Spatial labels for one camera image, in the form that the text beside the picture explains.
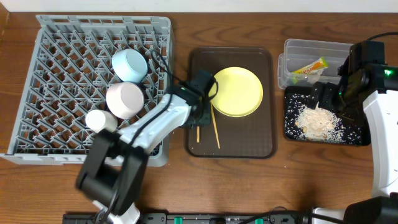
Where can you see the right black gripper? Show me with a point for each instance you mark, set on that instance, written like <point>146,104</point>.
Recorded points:
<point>328,91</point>

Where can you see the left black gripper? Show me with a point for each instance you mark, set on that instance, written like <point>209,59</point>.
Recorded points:
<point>207,119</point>

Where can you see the white tissue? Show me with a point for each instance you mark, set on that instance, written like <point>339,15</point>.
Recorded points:
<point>314,76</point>

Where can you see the wooden chopstick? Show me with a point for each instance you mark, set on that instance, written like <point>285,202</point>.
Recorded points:
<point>198,134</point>
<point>215,126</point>

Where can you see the food scraps rice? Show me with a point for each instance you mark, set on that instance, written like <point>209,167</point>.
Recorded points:
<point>318,123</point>

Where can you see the green snack wrapper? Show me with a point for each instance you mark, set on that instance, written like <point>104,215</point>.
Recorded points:
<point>320,64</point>

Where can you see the yellow round plate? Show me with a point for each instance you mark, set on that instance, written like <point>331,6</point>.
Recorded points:
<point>238,92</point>

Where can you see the light blue bowl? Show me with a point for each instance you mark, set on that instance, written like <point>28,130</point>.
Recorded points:
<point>129,65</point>

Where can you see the white pink bowl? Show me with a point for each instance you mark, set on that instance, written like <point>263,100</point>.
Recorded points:
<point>124,99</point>

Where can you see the white paper cup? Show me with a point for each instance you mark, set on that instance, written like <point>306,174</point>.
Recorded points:
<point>97,120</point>

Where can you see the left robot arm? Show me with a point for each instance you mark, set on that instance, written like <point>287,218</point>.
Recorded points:
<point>113,171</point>

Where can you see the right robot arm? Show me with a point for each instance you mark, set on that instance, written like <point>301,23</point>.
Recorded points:
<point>365,94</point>

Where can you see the black waste tray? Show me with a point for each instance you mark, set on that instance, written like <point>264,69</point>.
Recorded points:
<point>290,130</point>

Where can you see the clear plastic bin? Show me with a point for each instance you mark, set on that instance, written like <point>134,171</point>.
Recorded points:
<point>299,53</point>

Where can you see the dark brown serving tray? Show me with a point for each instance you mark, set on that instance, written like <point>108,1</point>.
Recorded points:
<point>251,137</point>

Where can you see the grey plastic dish rack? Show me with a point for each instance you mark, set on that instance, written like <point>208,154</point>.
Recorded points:
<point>69,73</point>

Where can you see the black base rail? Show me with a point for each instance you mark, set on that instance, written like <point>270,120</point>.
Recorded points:
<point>162,218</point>

